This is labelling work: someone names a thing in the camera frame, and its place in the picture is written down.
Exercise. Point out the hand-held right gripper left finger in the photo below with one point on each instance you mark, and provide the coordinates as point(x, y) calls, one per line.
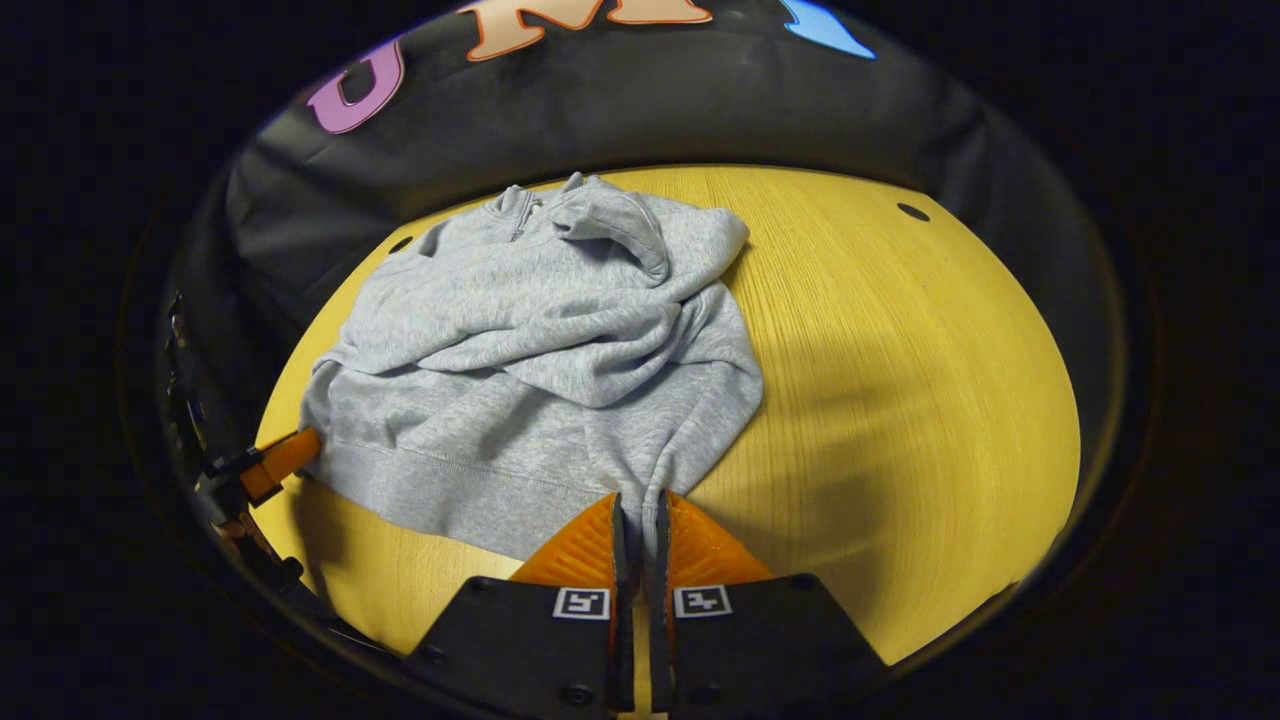
point(520, 640)

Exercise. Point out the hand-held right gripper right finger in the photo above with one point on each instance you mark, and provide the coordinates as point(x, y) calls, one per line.
point(760, 640)

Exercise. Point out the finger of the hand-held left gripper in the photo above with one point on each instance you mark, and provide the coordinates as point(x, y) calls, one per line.
point(280, 462)

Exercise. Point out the grey zip-neck sweatshirt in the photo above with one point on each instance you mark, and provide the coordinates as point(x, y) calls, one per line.
point(520, 330)

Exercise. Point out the black round table grommet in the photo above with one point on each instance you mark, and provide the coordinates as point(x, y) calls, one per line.
point(913, 212)
point(400, 244)

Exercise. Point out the black backdrop cloth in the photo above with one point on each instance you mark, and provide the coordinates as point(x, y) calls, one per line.
point(650, 110)

